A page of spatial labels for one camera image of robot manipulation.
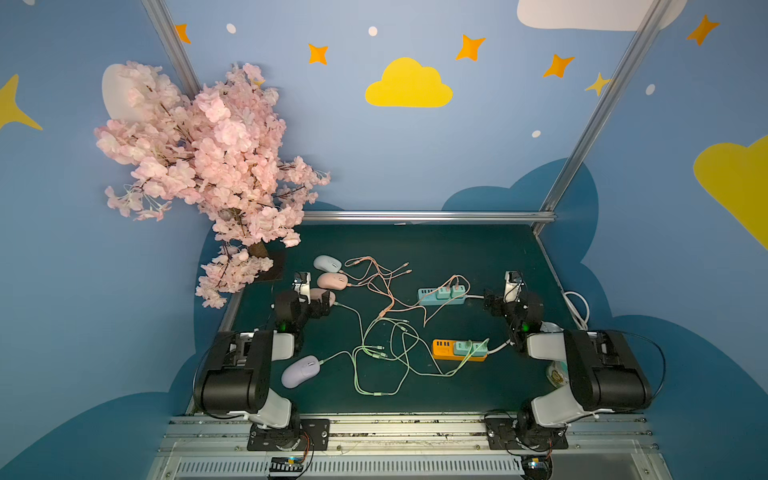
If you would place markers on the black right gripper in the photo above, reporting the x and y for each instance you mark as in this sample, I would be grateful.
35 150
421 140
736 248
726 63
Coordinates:
498 302

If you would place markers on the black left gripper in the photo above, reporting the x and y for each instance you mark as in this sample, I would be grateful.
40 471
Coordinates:
318 297

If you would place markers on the lilac wireless mouse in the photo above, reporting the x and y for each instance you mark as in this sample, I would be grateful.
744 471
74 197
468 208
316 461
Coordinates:
300 371

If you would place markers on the teal charger with green cable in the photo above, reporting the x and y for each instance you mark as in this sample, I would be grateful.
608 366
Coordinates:
463 348

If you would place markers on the pink wireless mouse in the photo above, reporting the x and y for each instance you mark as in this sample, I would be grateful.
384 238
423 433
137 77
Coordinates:
320 295
332 281

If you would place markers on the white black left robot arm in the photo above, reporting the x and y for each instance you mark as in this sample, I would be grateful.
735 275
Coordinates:
235 378

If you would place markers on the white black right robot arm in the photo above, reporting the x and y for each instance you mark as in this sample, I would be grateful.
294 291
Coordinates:
604 375

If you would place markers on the teal charger on teal strip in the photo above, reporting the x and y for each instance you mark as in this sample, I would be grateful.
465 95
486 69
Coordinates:
443 293

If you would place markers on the orange power strip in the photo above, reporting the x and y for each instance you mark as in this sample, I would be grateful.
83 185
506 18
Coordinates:
443 350

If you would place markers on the teal power strip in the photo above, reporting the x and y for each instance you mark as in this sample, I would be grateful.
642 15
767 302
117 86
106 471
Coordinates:
426 297

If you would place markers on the pink cherry blossom tree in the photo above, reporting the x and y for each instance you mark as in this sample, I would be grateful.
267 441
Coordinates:
219 152

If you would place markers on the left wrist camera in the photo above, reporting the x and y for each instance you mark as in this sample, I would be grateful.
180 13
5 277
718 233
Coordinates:
302 285

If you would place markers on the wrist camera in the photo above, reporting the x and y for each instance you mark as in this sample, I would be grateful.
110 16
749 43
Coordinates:
302 285
514 284

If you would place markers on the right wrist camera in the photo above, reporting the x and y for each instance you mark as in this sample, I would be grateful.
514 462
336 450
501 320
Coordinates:
514 284

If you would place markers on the pale green wireless mouse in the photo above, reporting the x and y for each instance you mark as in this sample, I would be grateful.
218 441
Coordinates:
327 264

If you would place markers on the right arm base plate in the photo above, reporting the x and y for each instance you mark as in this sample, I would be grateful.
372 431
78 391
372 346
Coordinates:
508 433

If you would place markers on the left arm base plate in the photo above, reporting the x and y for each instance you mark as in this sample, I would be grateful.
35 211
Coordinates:
300 435

